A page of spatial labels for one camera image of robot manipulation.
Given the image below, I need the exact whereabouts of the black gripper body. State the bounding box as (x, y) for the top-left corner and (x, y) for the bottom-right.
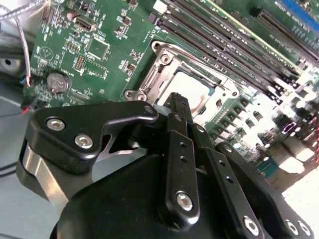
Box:
(16, 141), (247, 239)

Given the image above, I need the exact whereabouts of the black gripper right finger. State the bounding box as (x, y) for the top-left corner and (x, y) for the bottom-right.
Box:
(180, 95), (315, 239)

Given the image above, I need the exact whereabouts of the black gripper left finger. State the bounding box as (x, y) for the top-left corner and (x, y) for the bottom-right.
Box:
(24, 92), (200, 225)

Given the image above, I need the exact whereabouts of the silver CPU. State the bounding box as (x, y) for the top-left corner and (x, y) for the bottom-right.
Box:
(156, 72), (220, 120)

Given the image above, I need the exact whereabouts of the metal socket cover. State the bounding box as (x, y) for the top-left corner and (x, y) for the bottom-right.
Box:
(138, 48), (241, 124)

